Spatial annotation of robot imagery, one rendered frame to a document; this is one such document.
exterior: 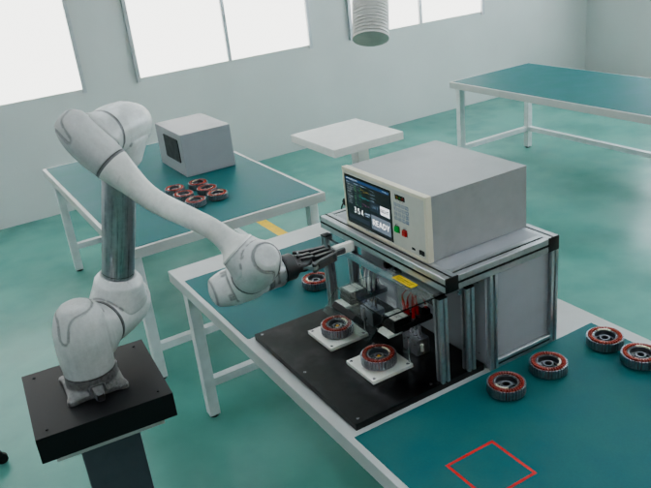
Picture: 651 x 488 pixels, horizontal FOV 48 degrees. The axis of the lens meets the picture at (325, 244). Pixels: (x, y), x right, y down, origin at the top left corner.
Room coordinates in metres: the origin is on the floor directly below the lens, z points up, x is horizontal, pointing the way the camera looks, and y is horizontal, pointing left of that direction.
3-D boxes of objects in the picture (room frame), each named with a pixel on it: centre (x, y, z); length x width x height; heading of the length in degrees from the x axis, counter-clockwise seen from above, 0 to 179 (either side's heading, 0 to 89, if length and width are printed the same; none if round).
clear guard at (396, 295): (1.87, -0.17, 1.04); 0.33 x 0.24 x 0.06; 119
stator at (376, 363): (1.94, -0.12, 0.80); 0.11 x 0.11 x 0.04
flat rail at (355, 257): (2.10, -0.15, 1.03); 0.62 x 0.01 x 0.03; 29
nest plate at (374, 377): (1.94, -0.12, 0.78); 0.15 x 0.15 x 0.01; 29
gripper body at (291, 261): (1.87, 0.09, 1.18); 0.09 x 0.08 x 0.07; 119
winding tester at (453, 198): (2.19, -0.36, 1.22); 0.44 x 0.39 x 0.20; 29
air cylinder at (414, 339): (2.01, -0.25, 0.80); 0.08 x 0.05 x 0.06; 29
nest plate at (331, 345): (2.15, -0.01, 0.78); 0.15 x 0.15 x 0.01; 29
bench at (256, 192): (4.23, 0.90, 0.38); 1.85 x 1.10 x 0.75; 29
